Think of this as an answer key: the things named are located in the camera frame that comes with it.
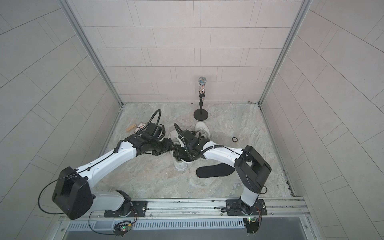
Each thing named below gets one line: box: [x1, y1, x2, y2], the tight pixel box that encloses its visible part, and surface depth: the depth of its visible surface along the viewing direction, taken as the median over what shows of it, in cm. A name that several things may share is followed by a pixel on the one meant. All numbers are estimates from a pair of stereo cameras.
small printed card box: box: [134, 122, 148, 133], surface depth 103 cm
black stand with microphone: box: [193, 76, 209, 121], surface depth 108 cm
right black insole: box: [196, 163, 235, 178], surface depth 84 cm
